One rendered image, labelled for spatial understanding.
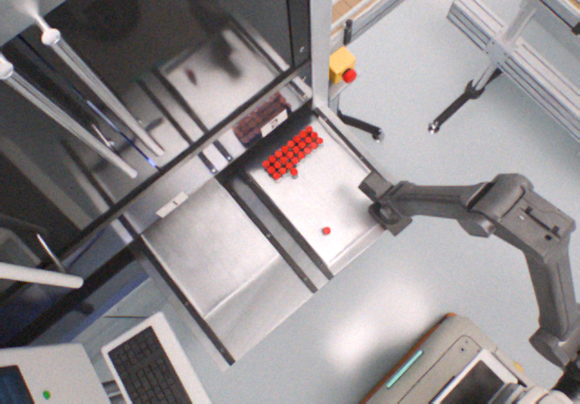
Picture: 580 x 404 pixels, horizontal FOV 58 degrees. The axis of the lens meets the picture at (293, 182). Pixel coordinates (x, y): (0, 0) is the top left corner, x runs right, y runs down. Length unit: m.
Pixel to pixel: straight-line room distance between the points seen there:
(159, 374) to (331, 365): 0.96
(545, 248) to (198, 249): 0.94
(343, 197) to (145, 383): 0.74
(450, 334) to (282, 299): 0.85
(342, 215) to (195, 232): 0.41
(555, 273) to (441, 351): 1.22
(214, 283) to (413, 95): 1.49
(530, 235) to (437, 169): 1.66
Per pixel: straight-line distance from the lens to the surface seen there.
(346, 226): 1.46
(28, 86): 0.66
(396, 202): 1.15
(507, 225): 0.84
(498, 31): 2.17
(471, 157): 2.53
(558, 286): 0.96
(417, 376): 2.08
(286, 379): 2.34
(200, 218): 1.50
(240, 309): 1.46
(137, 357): 1.58
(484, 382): 1.34
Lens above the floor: 2.32
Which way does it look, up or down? 75 degrees down
